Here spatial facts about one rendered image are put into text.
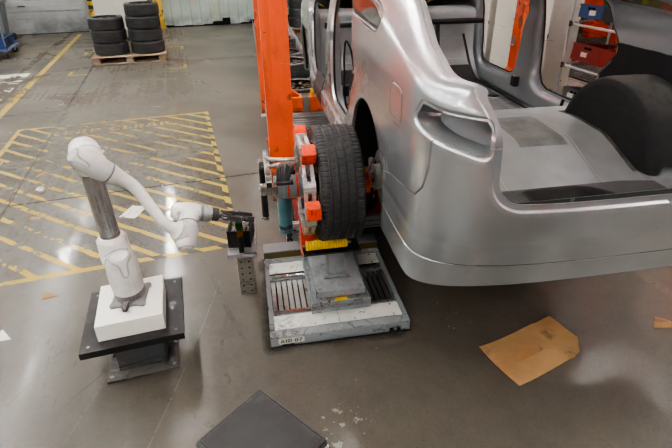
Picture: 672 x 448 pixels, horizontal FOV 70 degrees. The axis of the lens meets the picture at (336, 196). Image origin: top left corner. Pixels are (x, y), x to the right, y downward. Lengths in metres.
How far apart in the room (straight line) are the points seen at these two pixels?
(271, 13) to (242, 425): 2.11
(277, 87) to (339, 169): 0.80
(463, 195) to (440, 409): 1.25
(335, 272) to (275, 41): 1.44
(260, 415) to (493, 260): 1.14
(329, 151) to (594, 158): 1.54
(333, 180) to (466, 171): 0.87
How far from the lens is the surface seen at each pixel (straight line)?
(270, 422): 2.18
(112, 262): 2.67
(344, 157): 2.49
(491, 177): 1.80
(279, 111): 3.06
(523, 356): 3.03
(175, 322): 2.76
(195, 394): 2.80
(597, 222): 2.07
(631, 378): 3.16
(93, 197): 2.69
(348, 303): 2.99
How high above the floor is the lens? 2.06
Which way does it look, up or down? 27 degrees down
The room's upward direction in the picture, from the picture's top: 1 degrees counter-clockwise
